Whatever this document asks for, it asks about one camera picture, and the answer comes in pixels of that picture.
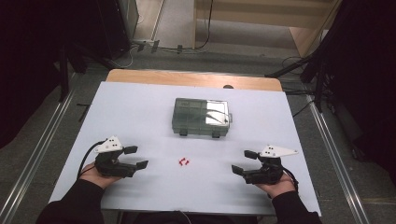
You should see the hanging black cable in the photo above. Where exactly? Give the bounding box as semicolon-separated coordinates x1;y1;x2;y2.
199;0;216;50

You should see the black curtain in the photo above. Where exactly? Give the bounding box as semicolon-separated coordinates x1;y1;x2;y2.
317;0;396;185
0;0;101;150

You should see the person's left hand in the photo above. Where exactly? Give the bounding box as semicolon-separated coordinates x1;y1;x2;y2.
78;161;122;190

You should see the thin black floor cable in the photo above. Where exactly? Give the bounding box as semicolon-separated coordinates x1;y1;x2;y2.
281;55;312;76

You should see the white table mat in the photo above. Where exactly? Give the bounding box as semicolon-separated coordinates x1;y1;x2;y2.
49;81;321;217

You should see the clear grey compartment box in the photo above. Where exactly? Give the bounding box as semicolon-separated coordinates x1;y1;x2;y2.
171;97;233;139

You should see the power strip with plugs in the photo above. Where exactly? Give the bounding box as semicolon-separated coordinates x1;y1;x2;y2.
132;38;185;54

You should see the white floor cable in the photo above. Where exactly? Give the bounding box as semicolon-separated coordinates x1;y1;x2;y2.
115;46;139;69

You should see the metal floor rail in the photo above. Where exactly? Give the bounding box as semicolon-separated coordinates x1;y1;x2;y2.
0;90;77;224
306;94;372;224

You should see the right hand-held gripper black cable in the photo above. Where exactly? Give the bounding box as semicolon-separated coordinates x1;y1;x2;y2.
281;167;300;191

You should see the person's right hand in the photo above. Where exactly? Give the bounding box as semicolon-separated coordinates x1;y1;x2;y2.
255;172;297;200

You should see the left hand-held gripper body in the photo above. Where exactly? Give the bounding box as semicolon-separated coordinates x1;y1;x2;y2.
93;134;138;179

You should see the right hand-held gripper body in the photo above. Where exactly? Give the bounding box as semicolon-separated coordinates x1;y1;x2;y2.
243;145;299;186

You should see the person's dark clothing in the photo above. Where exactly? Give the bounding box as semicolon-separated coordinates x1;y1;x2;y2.
116;210;275;224

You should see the light wooden shelf unit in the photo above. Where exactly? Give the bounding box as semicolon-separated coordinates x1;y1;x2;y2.
191;0;344;59

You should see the left hand-held gripper black cable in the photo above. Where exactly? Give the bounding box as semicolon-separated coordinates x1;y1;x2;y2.
76;140;106;180

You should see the black cabinet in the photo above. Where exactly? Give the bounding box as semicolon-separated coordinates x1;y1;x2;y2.
94;0;139;60

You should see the black metal stand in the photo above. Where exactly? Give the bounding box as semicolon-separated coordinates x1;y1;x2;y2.
57;45;71;103
264;54;330;114

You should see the hand-held gripper black cable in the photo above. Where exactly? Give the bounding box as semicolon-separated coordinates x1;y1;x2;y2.
76;140;106;180
281;167;300;191

